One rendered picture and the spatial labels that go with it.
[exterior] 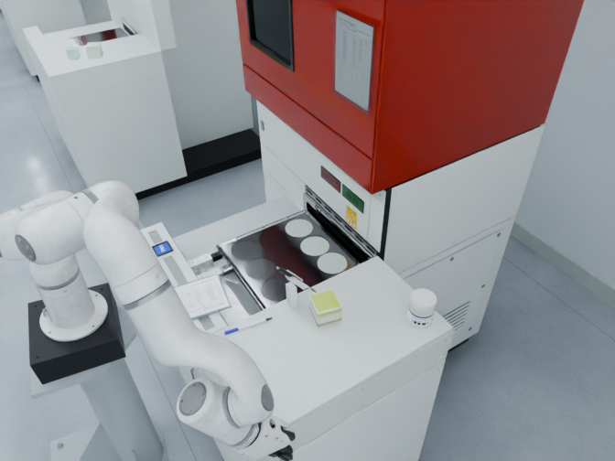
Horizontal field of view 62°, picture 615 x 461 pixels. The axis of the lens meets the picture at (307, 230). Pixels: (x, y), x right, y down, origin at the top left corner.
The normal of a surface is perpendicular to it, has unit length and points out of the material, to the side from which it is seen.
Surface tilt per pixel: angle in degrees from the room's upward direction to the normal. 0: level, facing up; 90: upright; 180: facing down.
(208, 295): 0
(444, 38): 90
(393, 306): 0
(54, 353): 3
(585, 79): 90
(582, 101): 90
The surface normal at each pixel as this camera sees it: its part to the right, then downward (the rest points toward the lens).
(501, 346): -0.02, -0.76
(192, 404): -0.48, -0.57
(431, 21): 0.53, 0.55
